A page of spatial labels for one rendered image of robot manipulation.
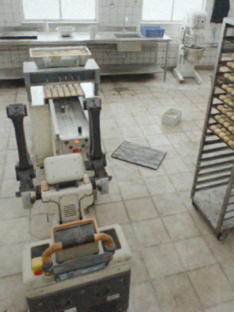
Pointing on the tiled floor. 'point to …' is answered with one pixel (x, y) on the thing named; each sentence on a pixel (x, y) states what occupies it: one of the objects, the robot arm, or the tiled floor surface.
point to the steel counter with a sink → (115, 36)
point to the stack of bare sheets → (139, 154)
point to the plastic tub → (171, 117)
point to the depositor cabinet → (40, 134)
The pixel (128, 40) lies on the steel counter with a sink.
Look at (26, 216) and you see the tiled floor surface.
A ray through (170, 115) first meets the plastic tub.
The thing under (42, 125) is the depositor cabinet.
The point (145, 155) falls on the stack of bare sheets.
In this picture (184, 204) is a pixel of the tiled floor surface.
